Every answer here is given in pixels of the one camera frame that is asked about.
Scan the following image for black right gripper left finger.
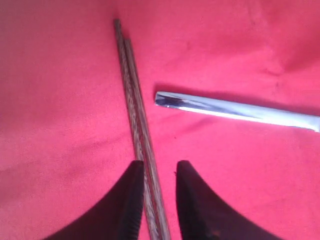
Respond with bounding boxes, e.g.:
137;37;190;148
46;160;144;240

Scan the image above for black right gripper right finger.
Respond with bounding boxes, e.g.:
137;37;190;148
175;160;278;240

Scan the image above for red tablecloth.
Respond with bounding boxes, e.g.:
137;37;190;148
0;0;320;240

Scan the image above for stainless steel table knife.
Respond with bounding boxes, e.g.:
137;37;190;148
155;91;320;133

